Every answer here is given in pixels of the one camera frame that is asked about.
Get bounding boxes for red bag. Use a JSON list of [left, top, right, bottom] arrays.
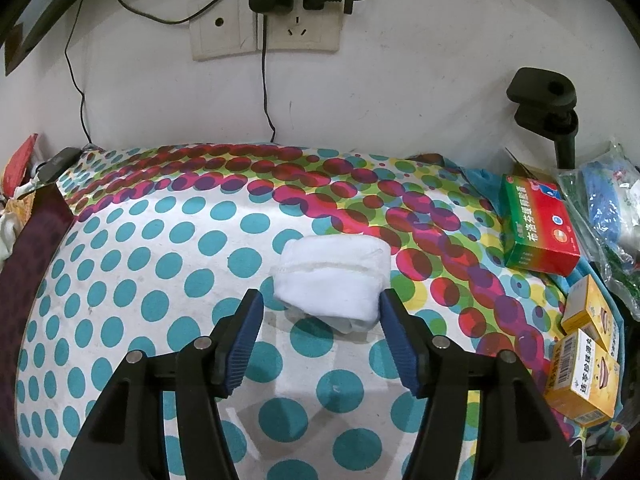
[[0, 132, 40, 196]]

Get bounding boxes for black clamp mount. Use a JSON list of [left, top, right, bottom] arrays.
[[506, 66, 580, 170]]

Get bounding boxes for yellow medicine box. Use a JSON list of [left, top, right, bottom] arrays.
[[560, 274, 623, 353], [544, 329, 623, 427]]

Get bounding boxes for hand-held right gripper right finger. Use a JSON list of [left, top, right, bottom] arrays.
[[379, 289, 583, 480]]

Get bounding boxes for red and green medicine box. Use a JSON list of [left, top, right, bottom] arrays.
[[500, 174, 582, 277]]

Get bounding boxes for white cloth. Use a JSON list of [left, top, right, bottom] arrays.
[[270, 234, 391, 336]]

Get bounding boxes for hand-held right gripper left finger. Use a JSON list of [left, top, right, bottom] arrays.
[[59, 289, 265, 480]]

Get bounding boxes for black adapter cable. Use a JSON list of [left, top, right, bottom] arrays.
[[259, 12, 277, 142]]

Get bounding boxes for purple box with gold lining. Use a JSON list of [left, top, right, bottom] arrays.
[[0, 182, 76, 436]]

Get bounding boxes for black phone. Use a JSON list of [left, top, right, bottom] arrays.
[[32, 147, 83, 183]]

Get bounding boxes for polka dot tablecloth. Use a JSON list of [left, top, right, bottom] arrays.
[[15, 141, 626, 480]]

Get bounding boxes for beige wall socket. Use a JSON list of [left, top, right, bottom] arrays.
[[189, 0, 346, 61]]

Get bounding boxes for clear plastic bag blue contents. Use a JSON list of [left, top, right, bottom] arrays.
[[555, 142, 640, 321]]

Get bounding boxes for dark monitor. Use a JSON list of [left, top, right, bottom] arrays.
[[2, 0, 126, 77]]

